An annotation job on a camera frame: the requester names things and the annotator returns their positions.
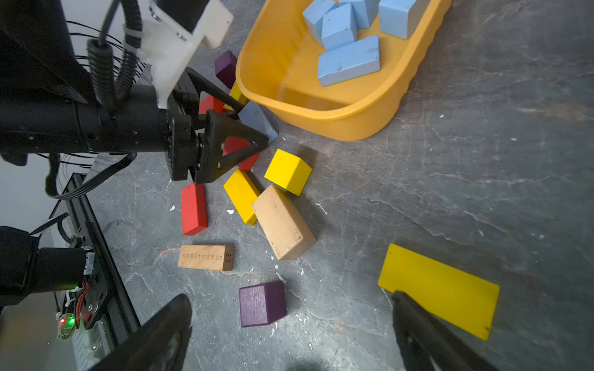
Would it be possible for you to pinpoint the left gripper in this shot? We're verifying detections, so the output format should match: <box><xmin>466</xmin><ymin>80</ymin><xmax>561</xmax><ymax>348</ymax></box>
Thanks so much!
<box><xmin>164</xmin><ymin>66</ymin><xmax>270</xmax><ymax>185</ymax></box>

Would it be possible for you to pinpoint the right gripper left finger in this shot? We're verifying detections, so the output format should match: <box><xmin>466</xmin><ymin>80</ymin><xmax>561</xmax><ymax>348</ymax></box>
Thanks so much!
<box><xmin>91</xmin><ymin>294</ymin><xmax>193</xmax><ymax>370</ymax></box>

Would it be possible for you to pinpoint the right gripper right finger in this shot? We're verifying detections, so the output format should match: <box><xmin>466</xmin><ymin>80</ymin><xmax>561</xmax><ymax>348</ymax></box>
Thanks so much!
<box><xmin>393</xmin><ymin>292</ymin><xmax>496</xmax><ymax>370</ymax></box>

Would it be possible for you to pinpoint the long blue block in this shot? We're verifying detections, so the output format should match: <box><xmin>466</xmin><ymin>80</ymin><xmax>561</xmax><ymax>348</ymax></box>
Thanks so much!
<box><xmin>317</xmin><ymin>35</ymin><xmax>381</xmax><ymax>87</ymax></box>
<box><xmin>238</xmin><ymin>101</ymin><xmax>278</xmax><ymax>145</ymax></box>

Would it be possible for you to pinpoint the blue cube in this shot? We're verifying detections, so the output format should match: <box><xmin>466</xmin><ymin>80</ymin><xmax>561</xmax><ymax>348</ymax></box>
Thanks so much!
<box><xmin>379</xmin><ymin>0</ymin><xmax>430</xmax><ymax>40</ymax></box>
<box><xmin>338</xmin><ymin>0</ymin><xmax>380</xmax><ymax>29</ymax></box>
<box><xmin>303</xmin><ymin>0</ymin><xmax>337</xmax><ymax>45</ymax></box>
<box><xmin>321</xmin><ymin>3</ymin><xmax>358</xmax><ymax>52</ymax></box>

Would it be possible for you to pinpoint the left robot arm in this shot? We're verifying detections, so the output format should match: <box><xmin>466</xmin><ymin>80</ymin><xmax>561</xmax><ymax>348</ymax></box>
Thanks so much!
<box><xmin>1</xmin><ymin>1</ymin><xmax>269</xmax><ymax>201</ymax></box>

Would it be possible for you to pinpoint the small red cube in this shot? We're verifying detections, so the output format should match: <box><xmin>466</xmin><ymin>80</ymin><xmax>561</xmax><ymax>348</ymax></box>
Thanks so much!
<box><xmin>199</xmin><ymin>95</ymin><xmax>227</xmax><ymax>115</ymax></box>

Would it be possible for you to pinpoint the red flat block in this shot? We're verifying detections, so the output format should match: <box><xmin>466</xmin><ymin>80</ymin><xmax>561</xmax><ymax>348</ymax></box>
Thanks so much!
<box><xmin>221</xmin><ymin>135</ymin><xmax>261</xmax><ymax>173</ymax></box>

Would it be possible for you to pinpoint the yellow wedge block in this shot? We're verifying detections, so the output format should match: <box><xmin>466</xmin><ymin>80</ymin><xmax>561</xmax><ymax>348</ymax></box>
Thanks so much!
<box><xmin>229</xmin><ymin>81</ymin><xmax>248</xmax><ymax>105</ymax></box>

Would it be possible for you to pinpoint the yellow block right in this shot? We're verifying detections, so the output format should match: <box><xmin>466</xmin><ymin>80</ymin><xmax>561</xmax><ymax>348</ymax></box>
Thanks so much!
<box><xmin>378</xmin><ymin>244</ymin><xmax>500</xmax><ymax>341</ymax></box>

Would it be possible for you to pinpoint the purple cube near tub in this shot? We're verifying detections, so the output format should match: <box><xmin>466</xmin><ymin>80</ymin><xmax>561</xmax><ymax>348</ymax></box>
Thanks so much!
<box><xmin>214</xmin><ymin>50</ymin><xmax>238</xmax><ymax>89</ymax></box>

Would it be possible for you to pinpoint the long yellow block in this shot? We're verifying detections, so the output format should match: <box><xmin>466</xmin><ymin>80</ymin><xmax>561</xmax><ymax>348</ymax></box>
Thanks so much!
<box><xmin>224</xmin><ymin>169</ymin><xmax>260</xmax><ymax>225</ymax></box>

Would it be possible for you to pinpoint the yellow plastic tub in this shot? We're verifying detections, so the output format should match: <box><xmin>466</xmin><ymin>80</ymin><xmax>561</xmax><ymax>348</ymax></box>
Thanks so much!
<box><xmin>236</xmin><ymin>1</ymin><xmax>452</xmax><ymax>142</ymax></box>

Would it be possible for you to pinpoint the long red block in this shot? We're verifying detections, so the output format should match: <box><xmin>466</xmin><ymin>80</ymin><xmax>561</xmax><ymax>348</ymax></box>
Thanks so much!
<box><xmin>181</xmin><ymin>183</ymin><xmax>208</xmax><ymax>237</ymax></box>

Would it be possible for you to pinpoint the small yellow cube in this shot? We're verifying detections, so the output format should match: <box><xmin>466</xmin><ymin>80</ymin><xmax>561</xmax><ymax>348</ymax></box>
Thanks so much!
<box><xmin>265</xmin><ymin>149</ymin><xmax>312</xmax><ymax>196</ymax></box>

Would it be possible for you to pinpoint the tan wooden block lower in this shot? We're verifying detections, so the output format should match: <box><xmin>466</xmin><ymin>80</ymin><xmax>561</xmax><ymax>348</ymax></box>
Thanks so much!
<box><xmin>178</xmin><ymin>245</ymin><xmax>235</xmax><ymax>271</ymax></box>

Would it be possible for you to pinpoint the tan wooden block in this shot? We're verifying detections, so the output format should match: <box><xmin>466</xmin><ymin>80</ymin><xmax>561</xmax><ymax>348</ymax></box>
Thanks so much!
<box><xmin>178</xmin><ymin>245</ymin><xmax>235</xmax><ymax>271</ymax></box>
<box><xmin>252</xmin><ymin>185</ymin><xmax>316</xmax><ymax>261</ymax></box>

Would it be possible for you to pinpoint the purple cube lower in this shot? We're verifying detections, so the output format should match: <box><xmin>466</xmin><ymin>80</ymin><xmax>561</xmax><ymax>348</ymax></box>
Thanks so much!
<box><xmin>239</xmin><ymin>281</ymin><xmax>288</xmax><ymax>328</ymax></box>

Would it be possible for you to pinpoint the tan wooden block centre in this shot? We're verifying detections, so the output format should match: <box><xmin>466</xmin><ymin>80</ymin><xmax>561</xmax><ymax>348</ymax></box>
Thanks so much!
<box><xmin>252</xmin><ymin>185</ymin><xmax>316</xmax><ymax>261</ymax></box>

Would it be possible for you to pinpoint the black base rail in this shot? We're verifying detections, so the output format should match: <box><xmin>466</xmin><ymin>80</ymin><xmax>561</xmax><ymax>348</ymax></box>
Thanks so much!
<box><xmin>51</xmin><ymin>196</ymin><xmax>141</xmax><ymax>370</ymax></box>

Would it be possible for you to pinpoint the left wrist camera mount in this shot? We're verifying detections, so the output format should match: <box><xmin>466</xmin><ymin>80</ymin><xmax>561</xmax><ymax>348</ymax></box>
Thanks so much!
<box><xmin>137</xmin><ymin>0</ymin><xmax>234</xmax><ymax>110</ymax></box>

